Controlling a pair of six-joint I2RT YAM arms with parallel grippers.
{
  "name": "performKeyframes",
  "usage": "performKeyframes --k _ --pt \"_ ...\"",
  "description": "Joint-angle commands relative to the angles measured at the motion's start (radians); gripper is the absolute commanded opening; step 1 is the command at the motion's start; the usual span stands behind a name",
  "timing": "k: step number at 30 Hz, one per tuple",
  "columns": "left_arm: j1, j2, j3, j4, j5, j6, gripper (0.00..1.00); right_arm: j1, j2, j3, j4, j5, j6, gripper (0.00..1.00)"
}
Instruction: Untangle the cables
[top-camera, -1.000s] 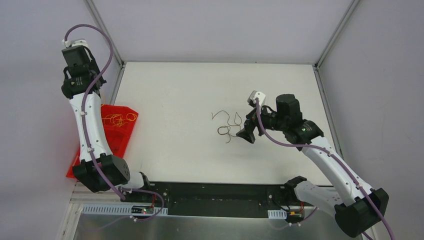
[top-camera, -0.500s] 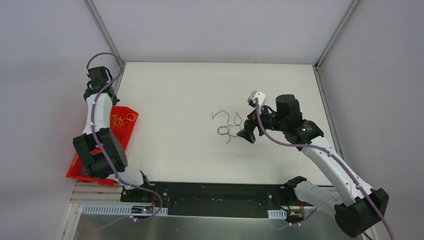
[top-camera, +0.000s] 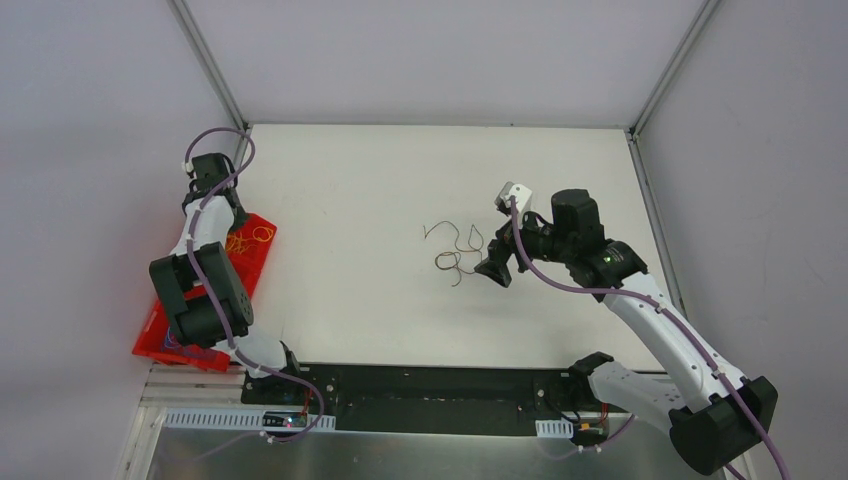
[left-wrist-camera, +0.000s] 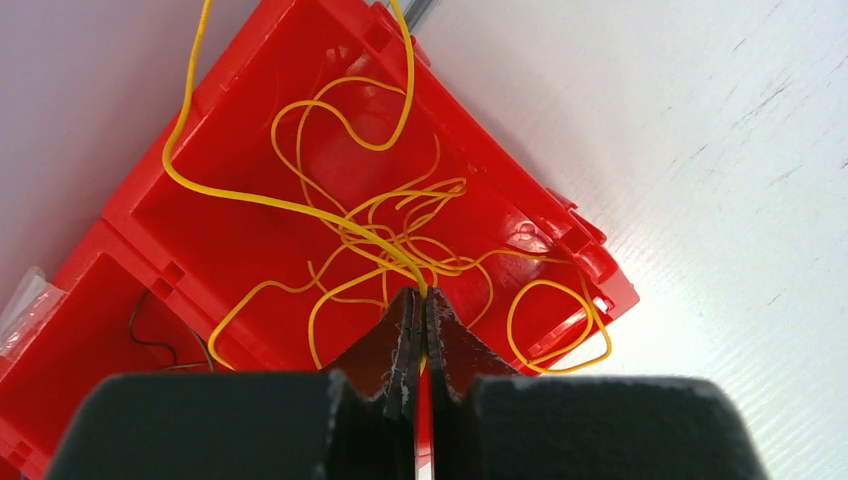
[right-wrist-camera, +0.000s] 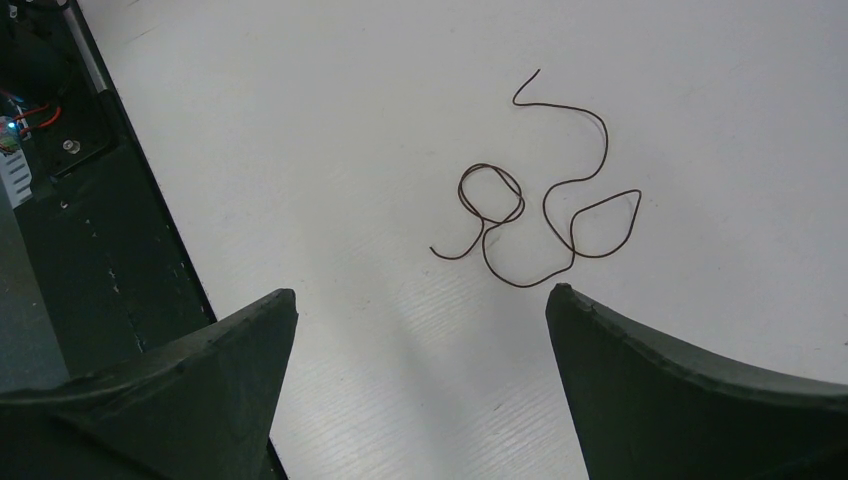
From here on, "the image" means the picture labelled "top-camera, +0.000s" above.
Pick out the yellow wire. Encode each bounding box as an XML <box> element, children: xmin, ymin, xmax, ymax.
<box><xmin>225</xmin><ymin>225</ymin><xmax>276</xmax><ymax>258</ymax></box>

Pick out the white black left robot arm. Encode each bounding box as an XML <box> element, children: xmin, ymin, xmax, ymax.
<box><xmin>148</xmin><ymin>153</ymin><xmax>305</xmax><ymax>405</ymax></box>

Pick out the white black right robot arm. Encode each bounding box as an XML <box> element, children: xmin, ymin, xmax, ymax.
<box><xmin>475</xmin><ymin>182</ymin><xmax>790</xmax><ymax>478</ymax></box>

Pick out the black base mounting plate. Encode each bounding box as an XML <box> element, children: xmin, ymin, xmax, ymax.
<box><xmin>241</xmin><ymin>363</ymin><xmax>601</xmax><ymax>437</ymax></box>

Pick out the red plastic compartment bin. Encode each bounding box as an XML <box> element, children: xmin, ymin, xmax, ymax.
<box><xmin>131</xmin><ymin>213</ymin><xmax>278</xmax><ymax>374</ymax></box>

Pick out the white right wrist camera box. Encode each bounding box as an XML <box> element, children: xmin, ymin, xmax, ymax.
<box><xmin>494</xmin><ymin>181</ymin><xmax>533</xmax><ymax>215</ymax></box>

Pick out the white slotted cable duct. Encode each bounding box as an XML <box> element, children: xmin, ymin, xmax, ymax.
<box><xmin>163</xmin><ymin>408</ymin><xmax>336</xmax><ymax>434</ymax></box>

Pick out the aluminium frame rail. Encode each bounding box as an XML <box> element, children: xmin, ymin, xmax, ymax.
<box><xmin>140</xmin><ymin>365</ymin><xmax>245</xmax><ymax>407</ymax></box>

